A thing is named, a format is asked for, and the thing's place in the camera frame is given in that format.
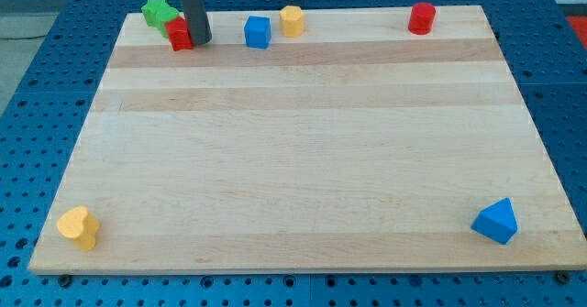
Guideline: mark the wooden board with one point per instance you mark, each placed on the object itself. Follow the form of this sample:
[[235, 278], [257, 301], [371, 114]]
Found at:
[[357, 147]]

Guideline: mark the blue cube block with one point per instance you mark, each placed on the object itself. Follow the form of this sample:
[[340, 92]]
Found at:
[[257, 32]]

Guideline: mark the yellow hexagon block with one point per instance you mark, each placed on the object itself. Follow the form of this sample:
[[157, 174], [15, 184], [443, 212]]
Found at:
[[292, 21]]

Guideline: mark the red cylinder block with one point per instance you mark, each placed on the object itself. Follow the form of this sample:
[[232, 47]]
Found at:
[[421, 18]]

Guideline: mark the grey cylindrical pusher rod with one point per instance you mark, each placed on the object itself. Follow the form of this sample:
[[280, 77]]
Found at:
[[197, 20]]

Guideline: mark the green star block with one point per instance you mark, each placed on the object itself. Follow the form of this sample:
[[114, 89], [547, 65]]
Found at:
[[150, 10]]

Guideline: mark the blue triangle block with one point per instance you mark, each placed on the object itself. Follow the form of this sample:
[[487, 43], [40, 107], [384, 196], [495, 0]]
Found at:
[[497, 221]]

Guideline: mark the yellow heart block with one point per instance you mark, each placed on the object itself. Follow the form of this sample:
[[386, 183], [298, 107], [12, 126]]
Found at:
[[80, 226]]

